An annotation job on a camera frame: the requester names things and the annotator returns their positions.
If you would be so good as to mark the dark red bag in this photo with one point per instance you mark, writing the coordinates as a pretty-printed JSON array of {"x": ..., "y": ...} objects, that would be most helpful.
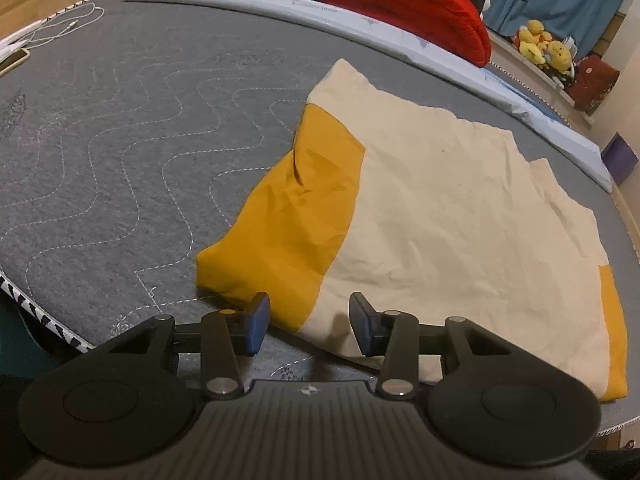
[{"x": 595, "y": 82}]

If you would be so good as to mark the red blanket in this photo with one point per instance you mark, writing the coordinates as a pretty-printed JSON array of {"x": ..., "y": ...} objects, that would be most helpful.
[{"x": 410, "y": 0}]

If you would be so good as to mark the cream and yellow shirt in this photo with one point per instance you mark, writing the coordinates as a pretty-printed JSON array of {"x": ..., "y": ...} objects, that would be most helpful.
[{"x": 450, "y": 185}]

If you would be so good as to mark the phone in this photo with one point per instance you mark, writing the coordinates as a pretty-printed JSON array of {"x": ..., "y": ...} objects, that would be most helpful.
[{"x": 12, "y": 62}]

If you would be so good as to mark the small white toy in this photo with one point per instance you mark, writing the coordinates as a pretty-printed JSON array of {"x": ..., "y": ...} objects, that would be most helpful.
[{"x": 571, "y": 57}]

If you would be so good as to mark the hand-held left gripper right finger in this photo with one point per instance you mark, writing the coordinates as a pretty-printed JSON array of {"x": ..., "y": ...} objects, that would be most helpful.
[{"x": 361, "y": 326}]

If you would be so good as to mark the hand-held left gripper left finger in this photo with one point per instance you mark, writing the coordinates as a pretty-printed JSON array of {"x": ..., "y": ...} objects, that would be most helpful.
[{"x": 257, "y": 324}]

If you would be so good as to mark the grey quilted mattress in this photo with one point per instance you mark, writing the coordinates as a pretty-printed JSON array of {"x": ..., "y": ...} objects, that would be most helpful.
[{"x": 125, "y": 160}]

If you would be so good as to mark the yellow plush toy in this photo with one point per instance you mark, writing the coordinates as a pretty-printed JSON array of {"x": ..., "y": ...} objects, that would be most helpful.
[
  {"x": 531, "y": 39},
  {"x": 557, "y": 55}
]

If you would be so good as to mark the purple box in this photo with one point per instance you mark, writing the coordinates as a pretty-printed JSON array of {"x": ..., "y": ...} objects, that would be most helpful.
[{"x": 622, "y": 157}]

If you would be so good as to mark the light blue folded sheet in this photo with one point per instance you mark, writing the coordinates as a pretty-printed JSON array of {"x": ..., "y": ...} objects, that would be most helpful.
[{"x": 350, "y": 25}]

